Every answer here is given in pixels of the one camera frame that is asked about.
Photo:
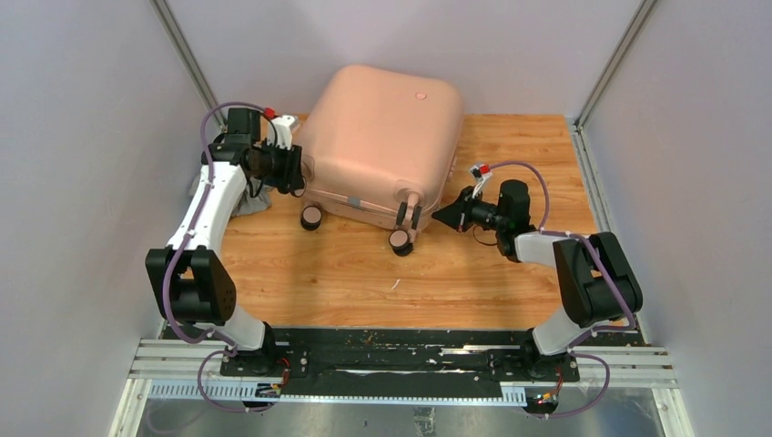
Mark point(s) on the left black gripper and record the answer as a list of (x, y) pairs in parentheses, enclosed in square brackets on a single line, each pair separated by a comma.
[(290, 177)]

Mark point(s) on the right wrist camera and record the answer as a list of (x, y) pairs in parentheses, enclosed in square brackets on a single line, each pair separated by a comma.
[(481, 173)]

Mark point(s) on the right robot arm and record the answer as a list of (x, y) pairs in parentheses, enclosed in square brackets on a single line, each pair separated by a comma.
[(598, 288)]

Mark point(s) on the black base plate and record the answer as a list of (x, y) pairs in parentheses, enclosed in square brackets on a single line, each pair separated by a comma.
[(417, 363)]

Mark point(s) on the pink suitcase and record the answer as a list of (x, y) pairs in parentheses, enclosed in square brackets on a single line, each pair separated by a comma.
[(378, 147)]

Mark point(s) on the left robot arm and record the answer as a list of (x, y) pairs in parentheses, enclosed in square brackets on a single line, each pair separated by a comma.
[(192, 287)]

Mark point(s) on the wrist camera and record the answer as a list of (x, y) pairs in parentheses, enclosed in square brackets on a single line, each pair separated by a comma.
[(481, 173), (281, 130)]

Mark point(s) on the grey cloth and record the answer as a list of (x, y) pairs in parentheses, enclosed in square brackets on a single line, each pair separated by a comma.
[(250, 202)]

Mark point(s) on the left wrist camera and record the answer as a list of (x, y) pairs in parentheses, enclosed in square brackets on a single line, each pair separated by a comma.
[(281, 130)]

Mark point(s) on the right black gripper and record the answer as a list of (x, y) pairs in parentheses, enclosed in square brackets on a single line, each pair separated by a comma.
[(457, 214)]

